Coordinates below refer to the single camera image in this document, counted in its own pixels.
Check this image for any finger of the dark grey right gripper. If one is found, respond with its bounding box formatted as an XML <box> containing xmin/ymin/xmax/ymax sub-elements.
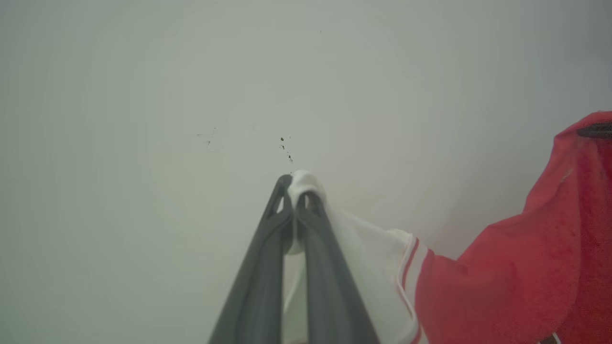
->
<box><xmin>576</xmin><ymin>123</ymin><xmax>612</xmax><ymax>140</ymax></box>

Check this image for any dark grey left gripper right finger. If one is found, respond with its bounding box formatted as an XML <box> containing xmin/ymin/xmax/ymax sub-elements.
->
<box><xmin>295</xmin><ymin>191</ymin><xmax>381</xmax><ymax>344</ymax></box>

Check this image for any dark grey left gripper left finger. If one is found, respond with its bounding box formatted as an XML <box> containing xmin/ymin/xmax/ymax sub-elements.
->
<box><xmin>208</xmin><ymin>174</ymin><xmax>294</xmax><ymax>344</ymax></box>

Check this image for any red and white garment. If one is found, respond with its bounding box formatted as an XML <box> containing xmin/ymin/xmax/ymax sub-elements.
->
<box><xmin>281</xmin><ymin>111</ymin><xmax>612</xmax><ymax>344</ymax></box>

